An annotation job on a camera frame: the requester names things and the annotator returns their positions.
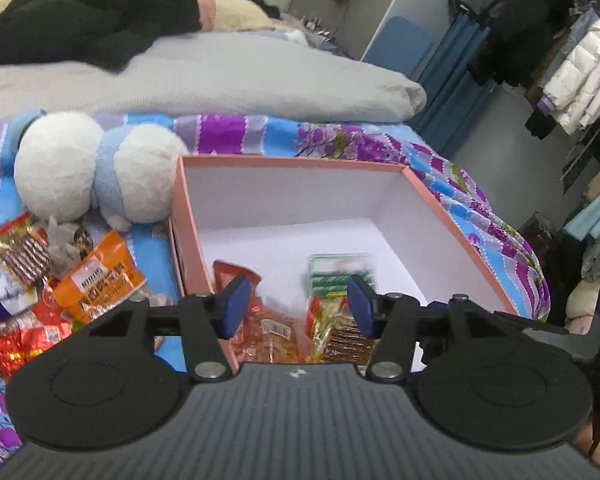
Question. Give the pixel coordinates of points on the purple floral bed sheet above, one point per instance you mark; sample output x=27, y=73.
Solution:
x=330, y=135

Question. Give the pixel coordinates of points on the beige pillow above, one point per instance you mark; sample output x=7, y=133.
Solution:
x=240, y=12

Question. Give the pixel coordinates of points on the hanging black coat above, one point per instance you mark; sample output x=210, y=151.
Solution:
x=530, y=25

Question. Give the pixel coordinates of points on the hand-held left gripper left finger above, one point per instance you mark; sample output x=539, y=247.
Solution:
x=235, y=307

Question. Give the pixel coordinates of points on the grey duvet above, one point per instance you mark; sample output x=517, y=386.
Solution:
x=230, y=80

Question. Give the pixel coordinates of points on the red striped snack packet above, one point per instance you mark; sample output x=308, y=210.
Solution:
x=20, y=255

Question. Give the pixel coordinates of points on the clear plastic wrapper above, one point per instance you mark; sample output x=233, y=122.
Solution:
x=62, y=240

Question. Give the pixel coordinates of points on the red foil snack packet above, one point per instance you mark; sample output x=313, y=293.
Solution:
x=15, y=345

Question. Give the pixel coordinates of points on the grey wardrobe cabinet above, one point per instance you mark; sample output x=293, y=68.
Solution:
x=380, y=0

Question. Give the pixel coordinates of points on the pink cardboard box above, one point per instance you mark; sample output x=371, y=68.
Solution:
x=280, y=200

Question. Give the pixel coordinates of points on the orange snack packet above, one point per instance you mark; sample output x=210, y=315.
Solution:
x=100, y=280

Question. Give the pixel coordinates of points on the green snack packet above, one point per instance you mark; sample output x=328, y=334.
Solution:
x=330, y=280

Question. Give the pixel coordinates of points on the blue snack packet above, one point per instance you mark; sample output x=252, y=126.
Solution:
x=0, y=300

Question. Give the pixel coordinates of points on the blue curtain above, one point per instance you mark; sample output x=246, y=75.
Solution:
x=450, y=85

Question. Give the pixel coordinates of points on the white and blue plush toy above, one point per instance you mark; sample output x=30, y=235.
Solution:
x=55, y=170

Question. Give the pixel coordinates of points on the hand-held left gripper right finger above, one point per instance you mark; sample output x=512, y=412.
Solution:
x=362, y=305

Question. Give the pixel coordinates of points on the red brown snack packet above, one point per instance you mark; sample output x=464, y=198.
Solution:
x=270, y=330

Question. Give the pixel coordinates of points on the black coat on bed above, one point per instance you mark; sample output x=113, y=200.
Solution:
x=105, y=15

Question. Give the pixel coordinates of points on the white puffer jacket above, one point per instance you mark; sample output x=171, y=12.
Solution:
x=580, y=70

